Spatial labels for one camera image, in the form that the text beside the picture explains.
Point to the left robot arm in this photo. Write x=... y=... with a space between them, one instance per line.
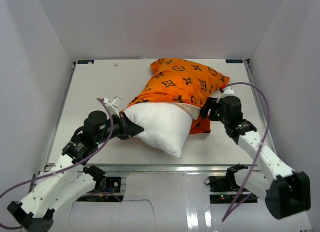
x=69 y=178

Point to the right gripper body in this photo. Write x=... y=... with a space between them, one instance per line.
x=216 y=113

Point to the left blue label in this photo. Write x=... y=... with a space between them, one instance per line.
x=85 y=62

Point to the right blue label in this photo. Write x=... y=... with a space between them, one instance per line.
x=234 y=61

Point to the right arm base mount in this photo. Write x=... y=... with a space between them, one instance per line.
x=223 y=188

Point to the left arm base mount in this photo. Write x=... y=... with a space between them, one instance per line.
x=104 y=185

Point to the orange patterned pillowcase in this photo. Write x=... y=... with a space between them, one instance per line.
x=185 y=83

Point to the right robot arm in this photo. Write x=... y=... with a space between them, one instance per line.
x=285 y=191

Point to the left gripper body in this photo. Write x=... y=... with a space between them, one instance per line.
x=102 y=137

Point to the white pillow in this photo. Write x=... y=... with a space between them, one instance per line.
x=165 y=125

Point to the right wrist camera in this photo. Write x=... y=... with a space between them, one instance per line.
x=225 y=92

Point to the blue label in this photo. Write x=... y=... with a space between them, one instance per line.
x=234 y=61
x=85 y=62

